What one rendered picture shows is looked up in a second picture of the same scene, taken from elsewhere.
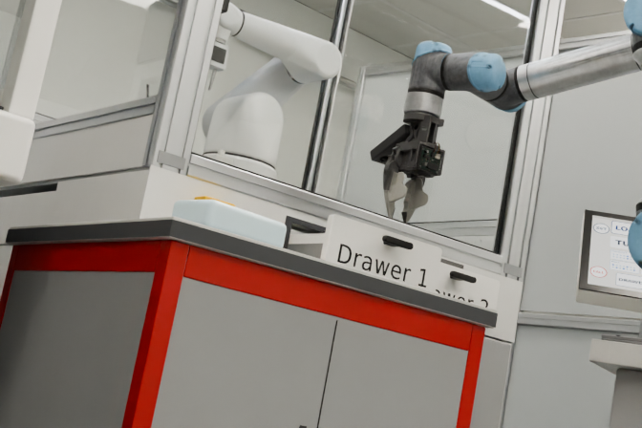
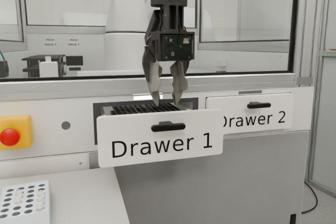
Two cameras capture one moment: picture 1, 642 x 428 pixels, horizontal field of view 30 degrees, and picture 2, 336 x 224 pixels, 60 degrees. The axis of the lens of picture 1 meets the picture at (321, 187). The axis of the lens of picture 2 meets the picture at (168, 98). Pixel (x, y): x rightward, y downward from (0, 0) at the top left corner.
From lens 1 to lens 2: 1.90 m
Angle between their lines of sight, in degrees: 28
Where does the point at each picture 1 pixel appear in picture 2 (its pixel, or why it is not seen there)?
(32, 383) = not seen: outside the picture
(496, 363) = (297, 147)
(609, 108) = not seen: outside the picture
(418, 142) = (158, 33)
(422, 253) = (203, 120)
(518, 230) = (306, 50)
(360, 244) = (134, 134)
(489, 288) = (285, 102)
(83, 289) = not seen: outside the picture
